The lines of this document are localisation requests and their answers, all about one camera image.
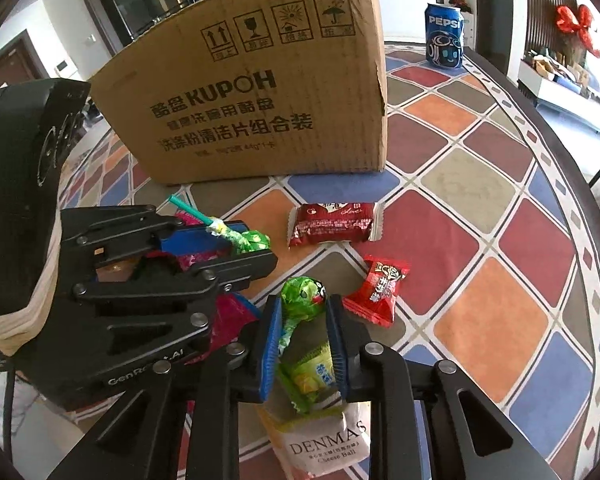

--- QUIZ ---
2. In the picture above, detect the bright red snack packet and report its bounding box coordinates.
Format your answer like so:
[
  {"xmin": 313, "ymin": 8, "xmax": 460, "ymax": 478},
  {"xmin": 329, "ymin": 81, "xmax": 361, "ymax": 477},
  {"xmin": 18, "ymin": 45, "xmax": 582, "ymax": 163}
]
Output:
[{"xmin": 342, "ymin": 255, "xmax": 412, "ymax": 328}]

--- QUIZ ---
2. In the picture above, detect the blue soda can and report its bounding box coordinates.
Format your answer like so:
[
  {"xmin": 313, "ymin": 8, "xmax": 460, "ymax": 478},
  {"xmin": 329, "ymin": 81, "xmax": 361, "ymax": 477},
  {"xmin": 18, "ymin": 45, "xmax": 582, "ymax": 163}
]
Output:
[{"xmin": 424, "ymin": 2, "xmax": 466, "ymax": 70}]

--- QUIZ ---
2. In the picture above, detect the pink snack packet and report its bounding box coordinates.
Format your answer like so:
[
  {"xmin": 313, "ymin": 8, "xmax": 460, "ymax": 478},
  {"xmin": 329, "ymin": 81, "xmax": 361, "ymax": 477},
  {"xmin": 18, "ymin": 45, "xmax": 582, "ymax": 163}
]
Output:
[{"xmin": 172, "ymin": 210, "xmax": 262, "ymax": 361}]

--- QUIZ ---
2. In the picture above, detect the black cable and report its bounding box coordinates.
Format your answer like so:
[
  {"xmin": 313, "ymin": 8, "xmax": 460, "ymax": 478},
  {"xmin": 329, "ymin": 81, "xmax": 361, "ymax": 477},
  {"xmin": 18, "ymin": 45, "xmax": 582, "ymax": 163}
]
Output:
[{"xmin": 0, "ymin": 365, "xmax": 23, "ymax": 461}]

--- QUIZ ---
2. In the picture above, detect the pile of paper boxes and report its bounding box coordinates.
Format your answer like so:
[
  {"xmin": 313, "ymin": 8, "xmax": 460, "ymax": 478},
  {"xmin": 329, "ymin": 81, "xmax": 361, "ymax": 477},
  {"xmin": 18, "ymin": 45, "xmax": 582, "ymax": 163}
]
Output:
[{"xmin": 525, "ymin": 47, "xmax": 593, "ymax": 93}]

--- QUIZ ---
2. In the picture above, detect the brown entrance door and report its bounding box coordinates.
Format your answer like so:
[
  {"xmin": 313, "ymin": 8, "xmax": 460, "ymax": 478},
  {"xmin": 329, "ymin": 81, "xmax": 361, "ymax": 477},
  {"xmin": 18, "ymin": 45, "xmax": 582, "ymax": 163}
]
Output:
[{"xmin": 0, "ymin": 30, "xmax": 56, "ymax": 96}]

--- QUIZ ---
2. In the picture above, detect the white snack bag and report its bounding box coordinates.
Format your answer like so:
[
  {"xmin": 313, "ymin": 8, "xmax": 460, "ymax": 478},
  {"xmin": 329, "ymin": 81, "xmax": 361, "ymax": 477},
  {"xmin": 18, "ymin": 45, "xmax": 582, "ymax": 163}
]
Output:
[{"xmin": 260, "ymin": 400, "xmax": 373, "ymax": 480}]

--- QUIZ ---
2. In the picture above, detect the green yellow candy packet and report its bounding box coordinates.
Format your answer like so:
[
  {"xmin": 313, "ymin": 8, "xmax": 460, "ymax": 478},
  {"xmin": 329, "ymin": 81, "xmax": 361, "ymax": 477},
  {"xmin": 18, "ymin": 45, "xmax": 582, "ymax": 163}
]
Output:
[{"xmin": 278, "ymin": 341, "xmax": 338, "ymax": 413}]

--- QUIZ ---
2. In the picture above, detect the brown cardboard box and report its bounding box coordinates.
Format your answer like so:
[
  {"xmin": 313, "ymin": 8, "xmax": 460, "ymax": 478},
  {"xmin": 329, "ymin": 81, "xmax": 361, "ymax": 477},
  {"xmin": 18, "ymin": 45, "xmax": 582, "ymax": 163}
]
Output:
[{"xmin": 89, "ymin": 0, "xmax": 388, "ymax": 186}]

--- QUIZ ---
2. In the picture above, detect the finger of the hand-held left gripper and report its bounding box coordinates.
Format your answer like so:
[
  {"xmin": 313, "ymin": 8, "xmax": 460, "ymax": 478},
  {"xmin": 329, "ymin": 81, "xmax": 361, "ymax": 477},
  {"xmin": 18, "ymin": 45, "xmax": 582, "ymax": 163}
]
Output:
[
  {"xmin": 72, "ymin": 249, "xmax": 280, "ymax": 332},
  {"xmin": 60, "ymin": 203, "xmax": 254, "ymax": 261}
]

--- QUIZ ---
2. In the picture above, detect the green lollipop with teal stick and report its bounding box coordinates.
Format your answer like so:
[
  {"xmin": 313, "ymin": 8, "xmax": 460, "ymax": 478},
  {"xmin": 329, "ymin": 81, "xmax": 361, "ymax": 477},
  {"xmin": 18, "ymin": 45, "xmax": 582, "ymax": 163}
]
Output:
[{"xmin": 169, "ymin": 195, "xmax": 272, "ymax": 257}]

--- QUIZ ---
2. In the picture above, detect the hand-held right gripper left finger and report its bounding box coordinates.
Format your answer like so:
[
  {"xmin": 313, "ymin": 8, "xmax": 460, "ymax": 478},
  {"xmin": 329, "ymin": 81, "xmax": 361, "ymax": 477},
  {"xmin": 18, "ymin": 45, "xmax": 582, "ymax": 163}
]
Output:
[{"xmin": 45, "ymin": 294, "xmax": 286, "ymax": 480}]

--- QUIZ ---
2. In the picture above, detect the white low cabinet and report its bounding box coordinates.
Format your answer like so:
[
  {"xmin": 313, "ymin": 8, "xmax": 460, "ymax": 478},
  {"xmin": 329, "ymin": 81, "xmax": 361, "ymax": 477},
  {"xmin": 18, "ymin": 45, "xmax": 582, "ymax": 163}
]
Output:
[{"xmin": 517, "ymin": 57, "xmax": 600, "ymax": 136}]

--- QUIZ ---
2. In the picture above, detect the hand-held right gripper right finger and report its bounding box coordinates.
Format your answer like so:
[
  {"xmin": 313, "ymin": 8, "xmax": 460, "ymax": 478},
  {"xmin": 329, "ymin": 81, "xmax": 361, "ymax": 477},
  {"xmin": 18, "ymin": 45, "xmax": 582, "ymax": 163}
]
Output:
[{"xmin": 326, "ymin": 294, "xmax": 561, "ymax": 480}]

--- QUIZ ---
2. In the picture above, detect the dark red snack packet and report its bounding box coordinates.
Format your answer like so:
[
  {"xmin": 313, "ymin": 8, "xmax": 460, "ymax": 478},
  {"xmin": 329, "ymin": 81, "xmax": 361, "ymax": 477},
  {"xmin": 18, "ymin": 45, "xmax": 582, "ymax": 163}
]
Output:
[{"xmin": 286, "ymin": 201, "xmax": 383, "ymax": 248}]

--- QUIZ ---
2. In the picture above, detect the dark interior door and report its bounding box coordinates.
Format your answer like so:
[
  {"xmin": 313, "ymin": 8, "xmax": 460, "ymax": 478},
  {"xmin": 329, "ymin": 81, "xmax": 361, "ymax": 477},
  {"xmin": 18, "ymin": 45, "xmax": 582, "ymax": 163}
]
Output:
[{"xmin": 490, "ymin": 0, "xmax": 528, "ymax": 76}]

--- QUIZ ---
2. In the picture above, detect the black glass door cabinet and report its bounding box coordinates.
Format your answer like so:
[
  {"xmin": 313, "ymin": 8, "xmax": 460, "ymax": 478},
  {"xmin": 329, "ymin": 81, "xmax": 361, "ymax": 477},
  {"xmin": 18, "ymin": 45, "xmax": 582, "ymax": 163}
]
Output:
[{"xmin": 87, "ymin": 0, "xmax": 201, "ymax": 56}]

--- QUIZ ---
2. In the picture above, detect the red bow decoration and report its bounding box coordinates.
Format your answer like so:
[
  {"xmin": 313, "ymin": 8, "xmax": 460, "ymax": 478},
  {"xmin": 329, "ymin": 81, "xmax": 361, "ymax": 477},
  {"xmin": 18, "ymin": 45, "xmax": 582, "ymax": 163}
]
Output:
[{"xmin": 554, "ymin": 4, "xmax": 600, "ymax": 58}]

